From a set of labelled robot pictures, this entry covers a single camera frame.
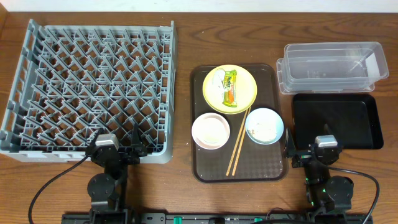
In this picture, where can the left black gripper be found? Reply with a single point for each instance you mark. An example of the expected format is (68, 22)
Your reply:
(121, 154)

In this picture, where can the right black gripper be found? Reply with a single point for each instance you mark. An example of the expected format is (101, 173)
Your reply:
(306, 156)

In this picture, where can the light blue bowl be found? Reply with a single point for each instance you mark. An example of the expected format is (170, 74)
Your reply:
(265, 116)

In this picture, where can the green snack wrapper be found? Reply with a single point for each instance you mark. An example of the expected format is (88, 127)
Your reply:
(229, 87)

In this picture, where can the rice and nut shells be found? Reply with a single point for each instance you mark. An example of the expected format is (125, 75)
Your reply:
(264, 133)

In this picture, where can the white tissue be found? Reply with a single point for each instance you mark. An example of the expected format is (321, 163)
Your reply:
(217, 82)

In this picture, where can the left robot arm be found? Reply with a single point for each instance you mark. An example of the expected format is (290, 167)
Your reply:
(108, 189)

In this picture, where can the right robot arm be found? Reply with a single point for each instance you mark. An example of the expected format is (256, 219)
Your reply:
(329, 195)

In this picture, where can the black waste tray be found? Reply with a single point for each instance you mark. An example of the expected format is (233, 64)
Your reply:
(352, 118)

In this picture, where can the grey dishwasher rack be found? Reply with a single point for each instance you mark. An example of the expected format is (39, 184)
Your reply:
(72, 81)

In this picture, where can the left wooden chopstick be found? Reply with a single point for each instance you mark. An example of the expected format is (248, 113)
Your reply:
(236, 143)

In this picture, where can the wooden chopstick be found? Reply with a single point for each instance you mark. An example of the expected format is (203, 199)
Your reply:
(241, 143)
(236, 143)

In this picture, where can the clear plastic bin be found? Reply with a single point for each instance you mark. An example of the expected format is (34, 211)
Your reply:
(340, 61)

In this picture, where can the right wooden chopstick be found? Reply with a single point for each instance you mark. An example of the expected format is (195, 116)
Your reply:
(241, 143)

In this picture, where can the yellow plate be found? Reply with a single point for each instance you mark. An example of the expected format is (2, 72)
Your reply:
(246, 90)

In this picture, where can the pink bowl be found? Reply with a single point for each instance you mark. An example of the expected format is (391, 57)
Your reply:
(210, 131)

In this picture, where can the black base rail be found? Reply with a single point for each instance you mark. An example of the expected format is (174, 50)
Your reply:
(154, 218)

